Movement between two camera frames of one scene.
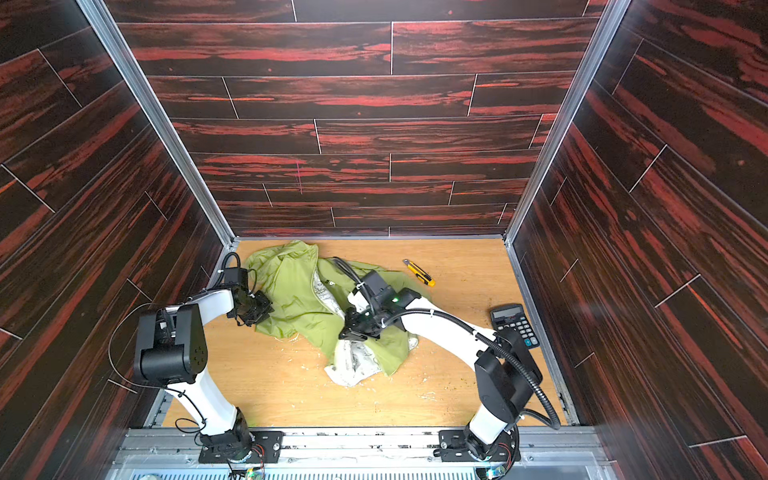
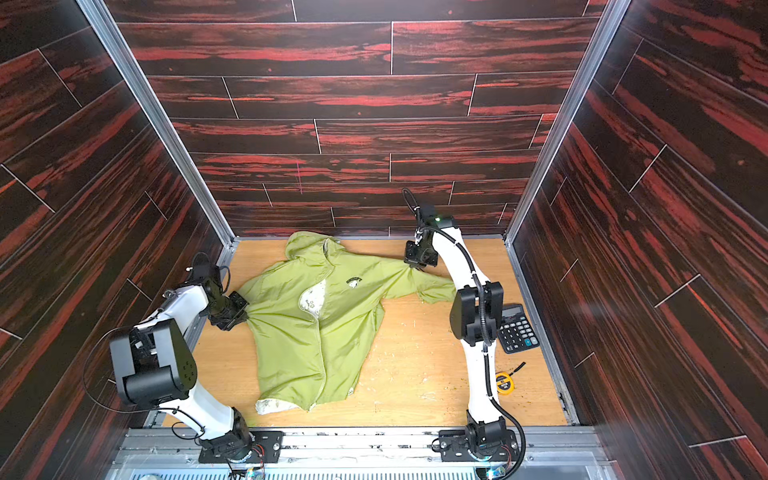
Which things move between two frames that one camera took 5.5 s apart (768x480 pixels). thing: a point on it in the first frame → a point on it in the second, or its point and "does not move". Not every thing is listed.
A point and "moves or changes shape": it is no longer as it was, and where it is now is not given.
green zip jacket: (310, 298) moves or changes shape
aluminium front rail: (361, 454) does not move
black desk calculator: (514, 317) does not move
